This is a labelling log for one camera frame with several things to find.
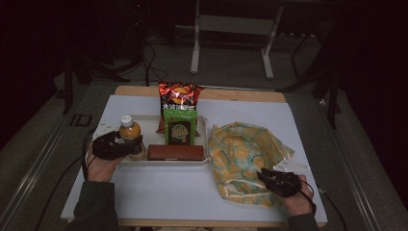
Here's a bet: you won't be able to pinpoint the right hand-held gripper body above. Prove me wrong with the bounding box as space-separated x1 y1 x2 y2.
268 159 309 197

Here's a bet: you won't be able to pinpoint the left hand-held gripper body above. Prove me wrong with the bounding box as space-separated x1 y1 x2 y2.
91 119 134 162

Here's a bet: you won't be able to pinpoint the orange juice bottle white cap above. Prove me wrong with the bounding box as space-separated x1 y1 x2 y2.
118 115 147 162

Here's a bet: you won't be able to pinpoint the white plastic tray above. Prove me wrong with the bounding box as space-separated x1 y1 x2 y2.
112 115 210 167

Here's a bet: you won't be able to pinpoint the orange-slice print cloth bag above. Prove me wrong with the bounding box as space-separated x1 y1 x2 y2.
207 120 295 209

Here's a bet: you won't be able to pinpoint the long brown box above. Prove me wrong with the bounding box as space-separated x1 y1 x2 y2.
146 143 205 162

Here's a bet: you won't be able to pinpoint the green snack packet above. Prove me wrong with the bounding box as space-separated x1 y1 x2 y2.
163 109 199 146

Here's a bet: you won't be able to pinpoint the red black chips bag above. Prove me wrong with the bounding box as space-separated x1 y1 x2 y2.
157 81 205 134

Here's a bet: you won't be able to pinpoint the person's left hand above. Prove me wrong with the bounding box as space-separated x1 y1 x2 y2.
86 142 124 182

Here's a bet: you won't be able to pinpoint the person's right hand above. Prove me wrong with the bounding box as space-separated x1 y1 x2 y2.
282 174 317 218

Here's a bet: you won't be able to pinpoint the white table mat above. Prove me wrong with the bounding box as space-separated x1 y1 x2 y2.
61 94 328 224

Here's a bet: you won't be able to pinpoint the black tripod stand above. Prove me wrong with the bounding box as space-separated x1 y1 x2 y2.
62 0 152 115

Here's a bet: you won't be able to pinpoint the black metal stand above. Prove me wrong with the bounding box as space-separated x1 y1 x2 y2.
277 28 343 129

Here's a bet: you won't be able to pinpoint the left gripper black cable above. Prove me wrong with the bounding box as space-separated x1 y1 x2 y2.
81 128 97 181

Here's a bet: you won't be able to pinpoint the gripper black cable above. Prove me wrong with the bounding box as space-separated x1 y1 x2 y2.
81 128 97 181
299 179 349 231

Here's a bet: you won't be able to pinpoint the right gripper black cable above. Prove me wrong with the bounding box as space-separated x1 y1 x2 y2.
299 179 349 231

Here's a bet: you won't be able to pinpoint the black floor cable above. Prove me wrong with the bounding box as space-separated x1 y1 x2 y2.
34 153 87 231

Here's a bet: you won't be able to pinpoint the black cables behind table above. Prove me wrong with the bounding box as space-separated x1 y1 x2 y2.
140 41 169 88

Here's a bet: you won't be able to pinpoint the metal floor rail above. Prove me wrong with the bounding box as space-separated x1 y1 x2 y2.
0 109 75 231
316 99 383 231

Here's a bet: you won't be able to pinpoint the white metal stand frame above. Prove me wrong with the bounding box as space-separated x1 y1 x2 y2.
175 0 285 81

